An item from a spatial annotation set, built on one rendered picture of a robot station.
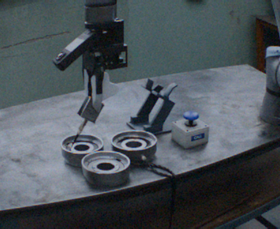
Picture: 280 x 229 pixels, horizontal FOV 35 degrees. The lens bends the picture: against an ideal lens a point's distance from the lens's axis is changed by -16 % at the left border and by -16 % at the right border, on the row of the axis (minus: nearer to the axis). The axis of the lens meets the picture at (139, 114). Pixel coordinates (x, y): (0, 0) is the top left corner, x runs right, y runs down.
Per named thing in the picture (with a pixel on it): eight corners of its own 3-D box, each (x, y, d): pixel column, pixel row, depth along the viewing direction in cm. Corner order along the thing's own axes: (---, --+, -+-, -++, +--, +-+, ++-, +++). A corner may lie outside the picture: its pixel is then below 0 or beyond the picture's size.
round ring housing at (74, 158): (54, 161, 116) (52, 146, 115) (76, 145, 125) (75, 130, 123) (90, 173, 112) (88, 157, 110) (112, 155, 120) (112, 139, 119)
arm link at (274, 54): (287, 80, 143) (287, 42, 138) (302, 95, 131) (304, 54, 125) (259, 80, 141) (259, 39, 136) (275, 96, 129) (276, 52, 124)
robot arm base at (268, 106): (279, 104, 150) (281, 77, 146) (304, 119, 137) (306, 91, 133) (251, 112, 143) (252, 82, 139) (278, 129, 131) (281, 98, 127)
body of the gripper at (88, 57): (128, 70, 111) (127, 20, 107) (92, 77, 108) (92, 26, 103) (113, 61, 117) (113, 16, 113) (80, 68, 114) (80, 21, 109)
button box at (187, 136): (185, 149, 123) (187, 131, 121) (171, 138, 128) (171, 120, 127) (212, 142, 126) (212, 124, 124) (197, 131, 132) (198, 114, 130)
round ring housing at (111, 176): (107, 193, 103) (106, 178, 102) (73, 177, 110) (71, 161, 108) (140, 176, 111) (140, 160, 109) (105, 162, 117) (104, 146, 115)
